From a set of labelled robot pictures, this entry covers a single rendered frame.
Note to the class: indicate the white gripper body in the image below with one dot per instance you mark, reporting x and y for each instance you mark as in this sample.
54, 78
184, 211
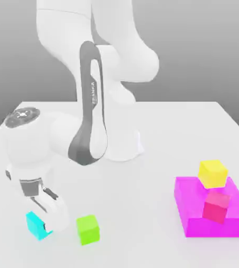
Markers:
57, 213

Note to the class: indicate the small cyan cube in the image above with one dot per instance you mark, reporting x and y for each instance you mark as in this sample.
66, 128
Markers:
34, 225

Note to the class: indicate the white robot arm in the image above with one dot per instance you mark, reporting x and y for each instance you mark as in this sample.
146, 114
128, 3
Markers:
58, 41

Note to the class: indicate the small green cube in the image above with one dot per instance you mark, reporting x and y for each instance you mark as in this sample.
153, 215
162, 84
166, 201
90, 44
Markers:
88, 230

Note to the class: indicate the small pink cube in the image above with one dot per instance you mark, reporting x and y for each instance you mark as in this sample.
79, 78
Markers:
214, 210

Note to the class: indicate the small yellow cube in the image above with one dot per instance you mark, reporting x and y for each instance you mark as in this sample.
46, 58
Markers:
212, 173

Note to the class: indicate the large magenta box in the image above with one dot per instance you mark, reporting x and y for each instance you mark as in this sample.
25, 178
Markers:
216, 228

